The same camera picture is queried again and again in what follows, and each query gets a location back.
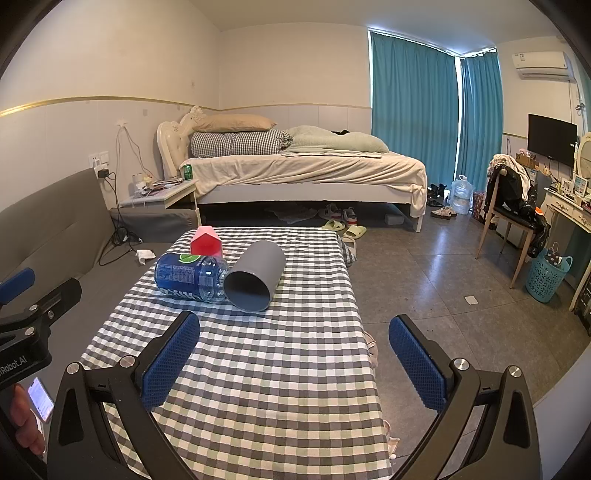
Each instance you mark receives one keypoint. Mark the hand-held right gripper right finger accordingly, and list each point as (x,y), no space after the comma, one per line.
(418,364)

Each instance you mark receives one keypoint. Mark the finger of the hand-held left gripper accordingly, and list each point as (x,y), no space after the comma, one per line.
(55,300)
(17,279)

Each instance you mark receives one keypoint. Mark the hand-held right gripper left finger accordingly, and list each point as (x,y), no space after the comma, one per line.
(171,360)

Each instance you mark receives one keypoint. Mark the grey cup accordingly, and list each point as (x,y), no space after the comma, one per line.
(258,267)

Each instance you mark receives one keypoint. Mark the person's left hand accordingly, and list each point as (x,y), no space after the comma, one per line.
(23,417)

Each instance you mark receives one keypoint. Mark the smartphone with lit screen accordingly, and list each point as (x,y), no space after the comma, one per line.
(41,399)

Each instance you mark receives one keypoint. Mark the blue label water bottle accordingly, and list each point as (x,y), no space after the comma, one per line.
(184,277)

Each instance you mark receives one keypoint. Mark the white paper scrap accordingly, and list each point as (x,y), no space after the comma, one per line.
(472,299)

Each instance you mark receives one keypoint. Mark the crumpled white tissue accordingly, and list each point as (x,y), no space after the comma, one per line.
(145,257)

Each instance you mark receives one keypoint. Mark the checkered tablecloth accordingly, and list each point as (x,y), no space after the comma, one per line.
(277,369)

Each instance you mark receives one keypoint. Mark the red house-shaped box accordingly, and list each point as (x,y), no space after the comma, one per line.
(205,242)

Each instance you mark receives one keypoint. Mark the black plug charger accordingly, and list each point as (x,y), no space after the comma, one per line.
(103,174)

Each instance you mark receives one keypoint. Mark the pale green slipper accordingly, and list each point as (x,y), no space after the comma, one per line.
(332,226)
(355,231)

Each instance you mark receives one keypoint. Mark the white nightstand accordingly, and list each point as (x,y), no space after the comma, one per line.
(161,196)

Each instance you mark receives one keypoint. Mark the blue laundry basket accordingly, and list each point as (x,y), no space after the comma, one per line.
(547,279)

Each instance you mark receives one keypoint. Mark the grey white sneaker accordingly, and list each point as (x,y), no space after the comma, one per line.
(330,212)
(349,214)

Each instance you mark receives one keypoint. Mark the wooden leg chair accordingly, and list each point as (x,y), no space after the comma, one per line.
(508,219)

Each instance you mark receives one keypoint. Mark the large clear water jug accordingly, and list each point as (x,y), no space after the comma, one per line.
(461,196)

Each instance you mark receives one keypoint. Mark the green can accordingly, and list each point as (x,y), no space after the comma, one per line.
(188,172)

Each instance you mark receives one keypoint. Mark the black jacket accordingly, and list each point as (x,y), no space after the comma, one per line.
(512,189)

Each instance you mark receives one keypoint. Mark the bed with beige sheet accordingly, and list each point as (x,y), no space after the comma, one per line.
(300,193)

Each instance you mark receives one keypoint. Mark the white dressing table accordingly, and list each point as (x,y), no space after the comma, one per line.
(561,205)

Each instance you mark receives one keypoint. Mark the white garment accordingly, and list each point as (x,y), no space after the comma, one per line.
(510,164)

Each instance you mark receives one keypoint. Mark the checked folded quilt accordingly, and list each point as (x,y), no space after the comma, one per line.
(235,143)

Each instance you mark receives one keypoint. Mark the pale green blanket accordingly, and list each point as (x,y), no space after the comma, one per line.
(332,141)

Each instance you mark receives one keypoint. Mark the beige pillow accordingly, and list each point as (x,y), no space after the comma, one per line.
(231,122)

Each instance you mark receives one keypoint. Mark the narrow teal curtain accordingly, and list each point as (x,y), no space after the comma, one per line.
(480,115)

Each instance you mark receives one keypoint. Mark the wide teal curtain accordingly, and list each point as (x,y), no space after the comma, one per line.
(411,106)

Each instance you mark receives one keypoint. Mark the black television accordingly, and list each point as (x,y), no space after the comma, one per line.
(551,138)

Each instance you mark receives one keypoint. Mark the oval white mirror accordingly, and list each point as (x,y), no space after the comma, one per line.
(585,154)

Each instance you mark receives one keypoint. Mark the white air conditioner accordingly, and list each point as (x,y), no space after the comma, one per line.
(542,64)

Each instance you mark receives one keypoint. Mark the white wall outlet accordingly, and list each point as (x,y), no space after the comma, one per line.
(99,159)

